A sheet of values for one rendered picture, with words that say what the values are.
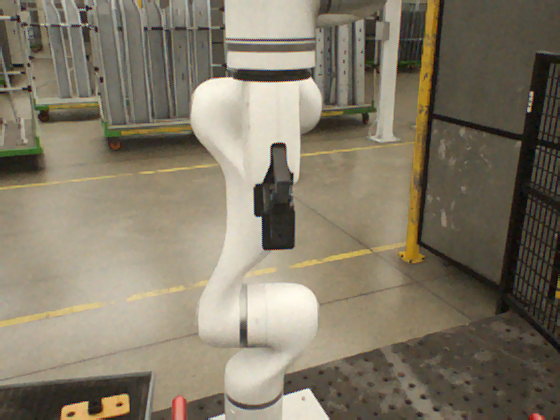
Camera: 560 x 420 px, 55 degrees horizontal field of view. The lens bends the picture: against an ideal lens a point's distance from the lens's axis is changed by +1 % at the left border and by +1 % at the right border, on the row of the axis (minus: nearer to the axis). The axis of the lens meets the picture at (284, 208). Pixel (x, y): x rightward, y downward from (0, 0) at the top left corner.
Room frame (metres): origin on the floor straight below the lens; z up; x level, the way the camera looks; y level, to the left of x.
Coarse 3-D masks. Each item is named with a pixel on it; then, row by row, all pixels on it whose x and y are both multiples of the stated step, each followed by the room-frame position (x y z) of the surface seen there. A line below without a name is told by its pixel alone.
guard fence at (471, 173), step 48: (432, 0) 3.47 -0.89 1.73; (480, 0) 3.13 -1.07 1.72; (528, 0) 2.82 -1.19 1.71; (432, 48) 3.46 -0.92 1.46; (480, 48) 3.09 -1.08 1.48; (528, 48) 2.78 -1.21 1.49; (432, 96) 3.42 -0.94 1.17; (480, 96) 3.05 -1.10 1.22; (432, 144) 3.40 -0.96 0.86; (480, 144) 3.01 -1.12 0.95; (432, 192) 3.35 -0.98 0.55; (480, 192) 2.96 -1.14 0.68; (432, 240) 3.31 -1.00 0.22; (480, 240) 2.93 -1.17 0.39; (528, 240) 2.64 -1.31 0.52; (528, 288) 2.59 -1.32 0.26
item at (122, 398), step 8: (96, 400) 0.58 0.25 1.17; (104, 400) 0.59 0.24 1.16; (112, 400) 0.59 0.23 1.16; (120, 400) 0.59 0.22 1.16; (128, 400) 0.59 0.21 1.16; (64, 408) 0.58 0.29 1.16; (72, 408) 0.58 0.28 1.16; (80, 408) 0.58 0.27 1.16; (88, 408) 0.57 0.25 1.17; (96, 408) 0.57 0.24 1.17; (104, 408) 0.58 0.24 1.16; (112, 408) 0.58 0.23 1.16; (120, 408) 0.58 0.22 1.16; (128, 408) 0.58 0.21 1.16; (64, 416) 0.56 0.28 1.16; (80, 416) 0.56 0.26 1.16; (88, 416) 0.56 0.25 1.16; (96, 416) 0.56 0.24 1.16; (104, 416) 0.56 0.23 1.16; (112, 416) 0.56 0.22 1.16
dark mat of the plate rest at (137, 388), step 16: (64, 384) 0.63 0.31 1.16; (80, 384) 0.63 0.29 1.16; (96, 384) 0.63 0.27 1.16; (112, 384) 0.63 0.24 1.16; (128, 384) 0.63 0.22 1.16; (144, 384) 0.63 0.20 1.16; (0, 400) 0.60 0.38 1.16; (16, 400) 0.60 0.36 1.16; (32, 400) 0.60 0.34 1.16; (48, 400) 0.60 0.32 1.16; (64, 400) 0.60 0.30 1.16; (80, 400) 0.60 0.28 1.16; (144, 400) 0.60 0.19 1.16; (0, 416) 0.57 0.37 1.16; (16, 416) 0.57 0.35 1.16; (32, 416) 0.57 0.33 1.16; (48, 416) 0.57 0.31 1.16; (128, 416) 0.57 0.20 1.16; (144, 416) 0.57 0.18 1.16
